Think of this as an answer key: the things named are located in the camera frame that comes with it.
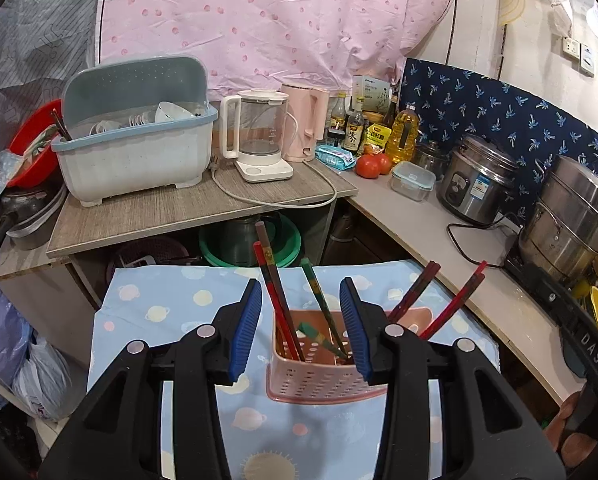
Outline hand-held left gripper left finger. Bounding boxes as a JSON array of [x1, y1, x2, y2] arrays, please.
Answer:
[[38, 277, 263, 480]]

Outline pink perforated utensil basket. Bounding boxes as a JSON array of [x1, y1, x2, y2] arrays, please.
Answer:
[[265, 310, 437, 405]]

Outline dark soy sauce bottle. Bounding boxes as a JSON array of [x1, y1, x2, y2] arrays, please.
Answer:
[[342, 97, 367, 155]]

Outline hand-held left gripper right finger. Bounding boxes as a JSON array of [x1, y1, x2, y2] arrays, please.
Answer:
[[339, 276, 567, 480]]

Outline red plastic basin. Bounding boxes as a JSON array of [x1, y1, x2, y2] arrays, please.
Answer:
[[6, 100, 62, 188]]

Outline blue wet wipes pack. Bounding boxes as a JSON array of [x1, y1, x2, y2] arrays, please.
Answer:
[[315, 144, 358, 170]]

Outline yellow seasoning packet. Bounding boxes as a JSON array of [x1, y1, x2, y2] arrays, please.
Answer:
[[361, 122, 392, 157]]

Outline glass electric kettle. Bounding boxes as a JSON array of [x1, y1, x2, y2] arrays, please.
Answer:
[[220, 89, 295, 183]]

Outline small pot with glass lid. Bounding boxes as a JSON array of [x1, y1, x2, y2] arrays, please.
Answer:
[[411, 140, 450, 181]]

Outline yellow cooking oil bottle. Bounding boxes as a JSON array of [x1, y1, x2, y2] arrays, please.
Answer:
[[385, 102, 422, 163]]

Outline white bowl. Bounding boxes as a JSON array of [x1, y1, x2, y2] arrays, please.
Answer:
[[154, 101, 183, 124]]

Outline wood grain cabinet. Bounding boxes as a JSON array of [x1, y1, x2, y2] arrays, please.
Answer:
[[0, 160, 360, 311]]

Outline white kettle cable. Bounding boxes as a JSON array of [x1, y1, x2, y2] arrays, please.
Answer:
[[209, 157, 339, 209]]

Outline black pan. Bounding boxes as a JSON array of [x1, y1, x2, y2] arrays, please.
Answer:
[[0, 185, 66, 271]]

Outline blue planet print tablecloth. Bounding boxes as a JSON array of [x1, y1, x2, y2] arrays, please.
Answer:
[[86, 259, 500, 480]]

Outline pink electric kettle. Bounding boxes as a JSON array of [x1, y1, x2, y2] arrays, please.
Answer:
[[280, 82, 332, 162]]

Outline green chopstick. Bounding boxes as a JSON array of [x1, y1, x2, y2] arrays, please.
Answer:
[[296, 322, 342, 361], [300, 258, 350, 361]]

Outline steel rice cooker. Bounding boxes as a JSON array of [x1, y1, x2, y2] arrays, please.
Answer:
[[436, 134, 522, 226]]

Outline bright red chopstick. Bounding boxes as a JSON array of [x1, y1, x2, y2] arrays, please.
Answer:
[[252, 241, 300, 361]]

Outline white wall switch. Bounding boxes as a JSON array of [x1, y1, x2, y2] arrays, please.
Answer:
[[578, 42, 597, 78]]

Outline clear vinegar bottle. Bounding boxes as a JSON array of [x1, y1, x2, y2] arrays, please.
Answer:
[[329, 92, 348, 142]]

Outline dark red chopstick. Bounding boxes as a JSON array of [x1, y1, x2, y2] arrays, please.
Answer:
[[418, 259, 488, 336], [388, 260, 442, 322], [419, 272, 487, 342]]

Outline dark glass bottle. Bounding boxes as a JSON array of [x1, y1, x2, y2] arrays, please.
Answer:
[[381, 95, 400, 128]]

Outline black strap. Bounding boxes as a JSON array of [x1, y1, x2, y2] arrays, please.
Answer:
[[529, 260, 598, 456]]

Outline green plastic basin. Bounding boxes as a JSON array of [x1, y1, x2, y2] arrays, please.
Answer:
[[199, 212, 302, 268]]

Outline blue-grey dish drainer box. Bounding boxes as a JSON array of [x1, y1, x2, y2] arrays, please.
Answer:
[[52, 55, 219, 207]]

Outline black power cable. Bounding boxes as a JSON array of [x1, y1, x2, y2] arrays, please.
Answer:
[[446, 212, 522, 273]]

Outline dark thin chopstick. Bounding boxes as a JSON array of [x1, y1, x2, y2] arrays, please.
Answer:
[[50, 109, 73, 142]]

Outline clear plastic bag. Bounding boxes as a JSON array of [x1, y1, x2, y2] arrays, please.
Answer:
[[0, 150, 21, 202]]

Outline steel steamer pot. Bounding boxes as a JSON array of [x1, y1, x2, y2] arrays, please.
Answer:
[[519, 155, 598, 286]]

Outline white green carton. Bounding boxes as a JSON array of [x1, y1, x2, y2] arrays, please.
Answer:
[[353, 75, 392, 113]]

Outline black induction cooker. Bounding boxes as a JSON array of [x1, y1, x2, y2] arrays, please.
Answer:
[[504, 240, 597, 313]]

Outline beige counter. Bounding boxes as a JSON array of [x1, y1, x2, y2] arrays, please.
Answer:
[[344, 160, 580, 406]]

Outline navy leaf print cloth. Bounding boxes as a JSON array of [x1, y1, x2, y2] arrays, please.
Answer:
[[399, 57, 598, 221]]

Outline brown chopstick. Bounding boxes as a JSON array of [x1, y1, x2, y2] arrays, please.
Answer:
[[255, 220, 307, 362]]

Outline clear food container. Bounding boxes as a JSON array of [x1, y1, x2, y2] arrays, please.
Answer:
[[391, 161, 437, 202]]

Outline pink dotted curtain cloth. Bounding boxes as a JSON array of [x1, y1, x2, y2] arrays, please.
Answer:
[[96, 0, 462, 111]]

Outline white plastic bag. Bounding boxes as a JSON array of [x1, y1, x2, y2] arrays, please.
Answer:
[[12, 335, 75, 421]]

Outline grey striped cloth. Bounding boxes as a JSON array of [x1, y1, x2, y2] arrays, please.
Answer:
[[0, 0, 105, 196]]

